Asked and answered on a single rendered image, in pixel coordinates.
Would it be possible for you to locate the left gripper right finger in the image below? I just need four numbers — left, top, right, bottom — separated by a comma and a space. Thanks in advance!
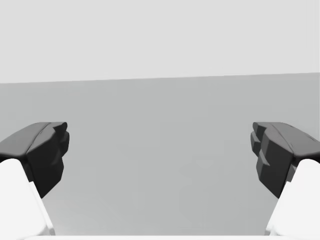
250, 121, 320, 237

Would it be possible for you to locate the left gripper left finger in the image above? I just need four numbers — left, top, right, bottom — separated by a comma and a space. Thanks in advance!
0, 121, 71, 237

